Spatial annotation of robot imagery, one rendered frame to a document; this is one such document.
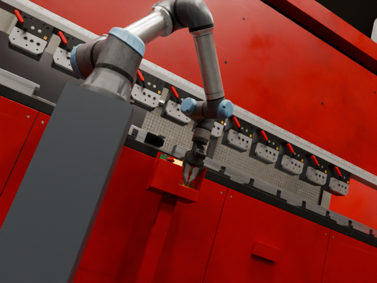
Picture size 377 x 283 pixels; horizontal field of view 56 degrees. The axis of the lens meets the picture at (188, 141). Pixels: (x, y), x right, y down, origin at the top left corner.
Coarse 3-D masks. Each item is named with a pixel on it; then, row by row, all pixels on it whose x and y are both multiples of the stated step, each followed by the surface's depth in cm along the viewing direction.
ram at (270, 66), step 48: (0, 0) 159; (48, 0) 168; (96, 0) 178; (144, 0) 190; (240, 0) 218; (192, 48) 198; (240, 48) 212; (288, 48) 228; (240, 96) 207; (288, 96) 222; (336, 96) 240; (336, 144) 234
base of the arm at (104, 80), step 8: (96, 64) 98; (104, 64) 96; (96, 72) 96; (104, 72) 95; (112, 72) 95; (120, 72) 96; (88, 80) 96; (96, 80) 93; (104, 80) 94; (112, 80) 94; (120, 80) 96; (128, 80) 99; (88, 88) 92; (96, 88) 92; (104, 88) 92; (112, 88) 93; (120, 88) 95; (128, 88) 99; (112, 96) 93; (120, 96) 94; (128, 96) 98
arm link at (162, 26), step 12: (168, 0) 134; (156, 12) 130; (168, 12) 130; (132, 24) 123; (144, 24) 123; (156, 24) 127; (168, 24) 131; (180, 24) 132; (144, 36) 122; (156, 36) 129; (84, 48) 107; (72, 60) 110; (84, 60) 106; (84, 72) 109
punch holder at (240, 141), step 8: (232, 120) 203; (240, 120) 205; (232, 128) 201; (248, 128) 206; (224, 136) 205; (232, 136) 200; (240, 136) 202; (248, 136) 205; (224, 144) 205; (232, 144) 201; (240, 144) 201; (248, 144) 204; (240, 152) 210
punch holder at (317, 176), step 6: (306, 156) 227; (306, 162) 225; (312, 162) 222; (318, 162) 224; (324, 162) 227; (306, 168) 223; (312, 168) 221; (324, 168) 226; (300, 174) 226; (306, 174) 220; (312, 174) 221; (318, 174) 222; (324, 174) 225; (306, 180) 224; (312, 180) 220; (318, 180) 222; (324, 180) 224
